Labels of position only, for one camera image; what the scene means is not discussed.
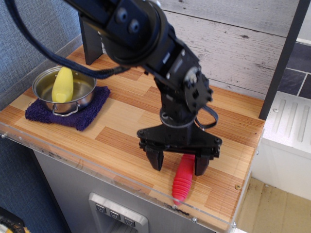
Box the purple terry cloth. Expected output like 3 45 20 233
25 86 110 131

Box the red handled metal fork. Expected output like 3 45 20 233
172 154 195 205

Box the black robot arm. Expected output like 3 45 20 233
69 0 222 176

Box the white ridged cabinet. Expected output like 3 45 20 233
252 92 311 200

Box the yellow toy corn cob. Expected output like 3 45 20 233
52 67 73 103

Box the silver dispenser button panel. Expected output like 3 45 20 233
88 192 149 233

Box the clear acrylic table edge guard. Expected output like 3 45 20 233
0 119 256 233

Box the yellow black object bottom left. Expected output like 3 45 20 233
0 209 30 233

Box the small steel pot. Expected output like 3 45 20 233
32 66 97 117

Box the left black upright post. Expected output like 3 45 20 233
79 15 103 65

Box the grey toy fridge front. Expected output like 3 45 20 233
34 151 211 233

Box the black upright post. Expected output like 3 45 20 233
259 0 311 120
79 15 103 65

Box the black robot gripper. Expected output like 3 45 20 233
137 122 222 176

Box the right black upright post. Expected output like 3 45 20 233
259 0 311 120

